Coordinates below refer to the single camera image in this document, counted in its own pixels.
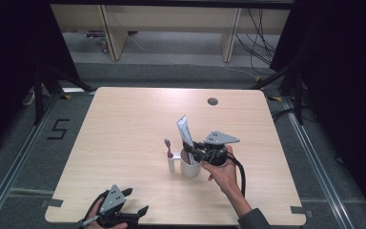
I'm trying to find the light wooden desk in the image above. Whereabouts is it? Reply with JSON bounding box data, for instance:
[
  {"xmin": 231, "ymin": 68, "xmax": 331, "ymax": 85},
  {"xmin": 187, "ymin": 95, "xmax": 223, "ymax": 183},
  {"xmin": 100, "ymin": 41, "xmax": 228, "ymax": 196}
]
[{"xmin": 50, "ymin": 3, "xmax": 292, "ymax": 63}]

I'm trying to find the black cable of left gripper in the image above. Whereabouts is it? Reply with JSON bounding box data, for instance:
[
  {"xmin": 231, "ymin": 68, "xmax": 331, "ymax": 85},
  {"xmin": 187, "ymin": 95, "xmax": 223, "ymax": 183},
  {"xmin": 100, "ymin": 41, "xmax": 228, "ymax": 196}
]
[{"xmin": 76, "ymin": 190, "xmax": 112, "ymax": 229}]

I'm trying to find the pink toothbrush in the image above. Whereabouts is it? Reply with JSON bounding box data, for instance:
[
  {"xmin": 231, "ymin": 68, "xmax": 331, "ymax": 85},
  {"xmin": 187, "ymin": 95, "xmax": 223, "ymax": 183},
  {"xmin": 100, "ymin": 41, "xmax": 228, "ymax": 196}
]
[{"xmin": 163, "ymin": 137, "xmax": 175, "ymax": 159}]

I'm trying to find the small clutter under desk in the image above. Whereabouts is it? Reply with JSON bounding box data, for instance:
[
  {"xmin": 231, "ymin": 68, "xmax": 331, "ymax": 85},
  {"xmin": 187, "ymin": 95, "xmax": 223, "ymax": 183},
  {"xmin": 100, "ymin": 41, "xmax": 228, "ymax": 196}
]
[{"xmin": 84, "ymin": 30, "xmax": 110, "ymax": 53}]

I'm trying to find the person's left hand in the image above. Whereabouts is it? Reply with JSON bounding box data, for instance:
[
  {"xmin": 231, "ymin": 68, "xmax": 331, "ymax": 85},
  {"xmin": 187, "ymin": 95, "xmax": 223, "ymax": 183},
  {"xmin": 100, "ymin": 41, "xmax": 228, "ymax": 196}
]
[{"xmin": 85, "ymin": 198, "xmax": 130, "ymax": 229}]

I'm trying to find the aluminium floor rail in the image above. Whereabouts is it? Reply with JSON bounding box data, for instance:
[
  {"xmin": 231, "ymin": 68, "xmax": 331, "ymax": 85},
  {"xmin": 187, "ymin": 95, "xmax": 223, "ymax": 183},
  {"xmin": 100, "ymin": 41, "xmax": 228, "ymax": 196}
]
[
  {"xmin": 0, "ymin": 94, "xmax": 62, "ymax": 229},
  {"xmin": 282, "ymin": 96, "xmax": 355, "ymax": 229}
]

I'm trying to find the person's right hand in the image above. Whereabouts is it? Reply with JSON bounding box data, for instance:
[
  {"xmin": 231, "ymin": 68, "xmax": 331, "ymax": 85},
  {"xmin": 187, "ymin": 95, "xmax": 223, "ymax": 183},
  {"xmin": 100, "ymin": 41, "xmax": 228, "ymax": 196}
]
[{"xmin": 201, "ymin": 145, "xmax": 240, "ymax": 196}]

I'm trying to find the white toothpaste tube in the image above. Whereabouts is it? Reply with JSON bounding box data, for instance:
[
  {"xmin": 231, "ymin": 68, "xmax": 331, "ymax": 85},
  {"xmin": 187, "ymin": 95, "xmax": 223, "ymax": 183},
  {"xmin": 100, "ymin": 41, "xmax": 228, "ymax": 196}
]
[{"xmin": 175, "ymin": 114, "xmax": 197, "ymax": 165}]

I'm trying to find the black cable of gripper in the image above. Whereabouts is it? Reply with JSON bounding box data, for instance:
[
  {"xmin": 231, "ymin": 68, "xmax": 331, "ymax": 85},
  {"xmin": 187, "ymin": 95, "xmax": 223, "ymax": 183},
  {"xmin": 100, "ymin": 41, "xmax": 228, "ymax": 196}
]
[
  {"xmin": 76, "ymin": 190, "xmax": 112, "ymax": 229},
  {"xmin": 224, "ymin": 152, "xmax": 247, "ymax": 198}
]

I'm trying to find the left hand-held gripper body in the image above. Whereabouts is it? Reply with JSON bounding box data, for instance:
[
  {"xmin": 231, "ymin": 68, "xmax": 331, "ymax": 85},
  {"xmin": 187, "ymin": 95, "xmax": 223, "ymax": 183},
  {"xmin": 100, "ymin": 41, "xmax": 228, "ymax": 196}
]
[{"xmin": 98, "ymin": 183, "xmax": 141, "ymax": 229}]

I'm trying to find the black metal stand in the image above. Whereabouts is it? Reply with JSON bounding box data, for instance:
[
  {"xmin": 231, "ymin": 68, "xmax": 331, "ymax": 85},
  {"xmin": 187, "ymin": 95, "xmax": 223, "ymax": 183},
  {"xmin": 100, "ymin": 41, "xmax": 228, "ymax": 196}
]
[
  {"xmin": 32, "ymin": 65, "xmax": 96, "ymax": 126},
  {"xmin": 250, "ymin": 63, "xmax": 305, "ymax": 126}
]

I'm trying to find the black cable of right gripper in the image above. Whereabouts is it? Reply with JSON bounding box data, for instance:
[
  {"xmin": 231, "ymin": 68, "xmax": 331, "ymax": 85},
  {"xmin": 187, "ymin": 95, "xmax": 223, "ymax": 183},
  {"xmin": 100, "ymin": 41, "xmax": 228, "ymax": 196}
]
[{"xmin": 224, "ymin": 152, "xmax": 247, "ymax": 198}]

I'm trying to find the white cup with side holder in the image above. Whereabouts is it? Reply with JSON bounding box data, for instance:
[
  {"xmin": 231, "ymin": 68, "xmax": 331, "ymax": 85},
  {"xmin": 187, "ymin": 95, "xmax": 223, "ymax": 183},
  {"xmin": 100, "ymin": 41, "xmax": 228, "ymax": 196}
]
[{"xmin": 167, "ymin": 149, "xmax": 203, "ymax": 179}]

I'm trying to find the bundle of black cables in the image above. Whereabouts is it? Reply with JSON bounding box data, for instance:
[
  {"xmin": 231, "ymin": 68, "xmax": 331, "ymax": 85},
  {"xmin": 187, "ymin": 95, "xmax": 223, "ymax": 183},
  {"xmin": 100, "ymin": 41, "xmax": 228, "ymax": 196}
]
[{"xmin": 234, "ymin": 8, "xmax": 278, "ymax": 76}]

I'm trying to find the grey tape strip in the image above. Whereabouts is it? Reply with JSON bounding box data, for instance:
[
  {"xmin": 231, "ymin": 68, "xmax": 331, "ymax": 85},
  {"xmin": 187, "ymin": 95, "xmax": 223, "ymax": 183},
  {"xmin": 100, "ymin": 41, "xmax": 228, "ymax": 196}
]
[
  {"xmin": 290, "ymin": 205, "xmax": 315, "ymax": 219},
  {"xmin": 41, "ymin": 198, "xmax": 65, "ymax": 209}
]

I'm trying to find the black floor cable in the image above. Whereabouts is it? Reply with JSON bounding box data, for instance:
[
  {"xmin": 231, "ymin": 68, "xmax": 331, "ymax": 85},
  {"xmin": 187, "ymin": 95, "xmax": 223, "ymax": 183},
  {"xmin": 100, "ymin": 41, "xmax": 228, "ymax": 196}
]
[{"xmin": 271, "ymin": 107, "xmax": 297, "ymax": 124}]

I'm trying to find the dark curtain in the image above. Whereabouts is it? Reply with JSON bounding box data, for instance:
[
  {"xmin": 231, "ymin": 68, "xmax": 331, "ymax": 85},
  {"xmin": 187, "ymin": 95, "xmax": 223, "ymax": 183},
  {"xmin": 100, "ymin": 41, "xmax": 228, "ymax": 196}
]
[
  {"xmin": 270, "ymin": 0, "xmax": 366, "ymax": 220},
  {"xmin": 0, "ymin": 0, "xmax": 81, "ymax": 160}
]

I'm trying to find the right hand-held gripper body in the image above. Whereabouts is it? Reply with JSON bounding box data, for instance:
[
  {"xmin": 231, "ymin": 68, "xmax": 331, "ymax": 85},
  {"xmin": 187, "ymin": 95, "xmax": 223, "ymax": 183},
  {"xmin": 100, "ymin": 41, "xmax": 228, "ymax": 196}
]
[{"xmin": 199, "ymin": 130, "xmax": 241, "ymax": 167}]

